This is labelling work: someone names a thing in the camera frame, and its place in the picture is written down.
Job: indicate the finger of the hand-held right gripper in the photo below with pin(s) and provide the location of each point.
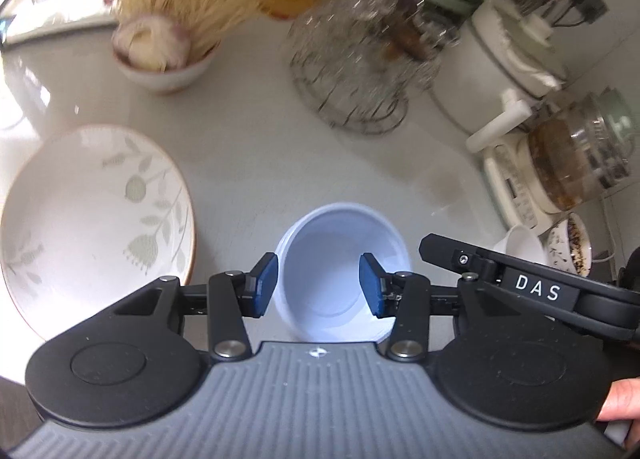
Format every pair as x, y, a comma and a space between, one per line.
505, 276

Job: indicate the white teapot base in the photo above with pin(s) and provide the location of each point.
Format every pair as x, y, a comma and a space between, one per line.
515, 189

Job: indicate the glass teapot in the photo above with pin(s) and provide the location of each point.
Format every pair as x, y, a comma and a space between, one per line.
580, 159

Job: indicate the speckled bowl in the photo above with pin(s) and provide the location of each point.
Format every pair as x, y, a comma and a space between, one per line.
570, 244

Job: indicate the white jug appliance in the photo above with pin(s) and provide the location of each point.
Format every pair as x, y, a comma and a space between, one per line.
490, 69

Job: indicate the pale blue plastic cup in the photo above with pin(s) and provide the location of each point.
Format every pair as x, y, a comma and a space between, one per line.
335, 244
522, 244

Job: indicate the small white bowl with onions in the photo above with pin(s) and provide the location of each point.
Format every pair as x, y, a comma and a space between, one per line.
165, 74

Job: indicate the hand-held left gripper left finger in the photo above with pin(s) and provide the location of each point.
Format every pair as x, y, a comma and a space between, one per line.
265, 286

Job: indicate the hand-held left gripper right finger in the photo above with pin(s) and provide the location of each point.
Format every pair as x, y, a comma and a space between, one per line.
372, 286

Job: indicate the floral white plate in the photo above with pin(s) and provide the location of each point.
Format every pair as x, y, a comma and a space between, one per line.
85, 219

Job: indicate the person's right hand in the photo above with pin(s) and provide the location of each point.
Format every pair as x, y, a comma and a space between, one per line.
622, 399

